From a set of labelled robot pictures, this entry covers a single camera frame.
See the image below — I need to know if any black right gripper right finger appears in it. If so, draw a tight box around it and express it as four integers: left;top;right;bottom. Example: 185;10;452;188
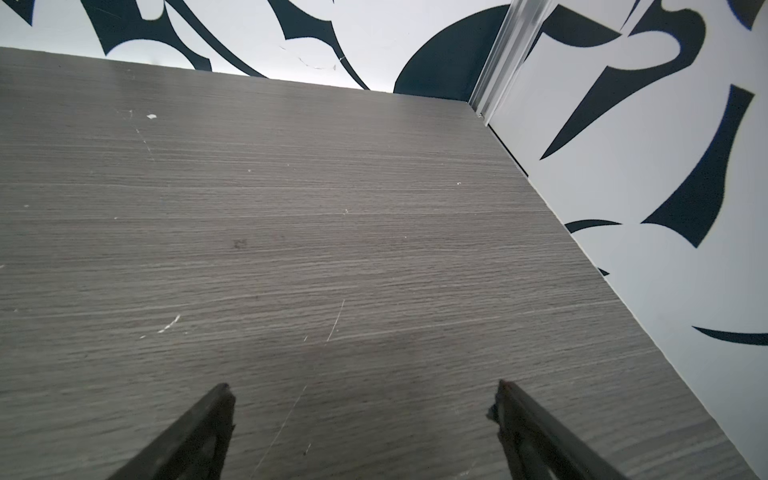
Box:
487;380;625;480

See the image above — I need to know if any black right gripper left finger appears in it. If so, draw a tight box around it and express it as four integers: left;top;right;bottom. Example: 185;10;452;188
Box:
110;383;236;480

